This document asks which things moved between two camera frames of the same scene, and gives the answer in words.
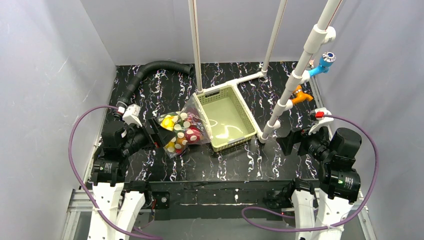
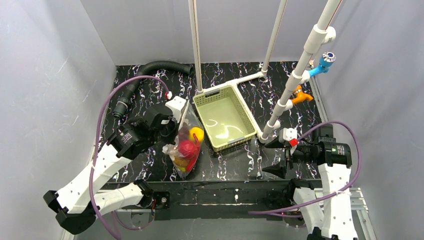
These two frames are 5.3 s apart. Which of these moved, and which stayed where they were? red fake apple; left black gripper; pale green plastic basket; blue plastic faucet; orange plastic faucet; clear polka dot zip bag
Moved: red fake apple; clear polka dot zip bag; left black gripper
Stayed: blue plastic faucet; pale green plastic basket; orange plastic faucet
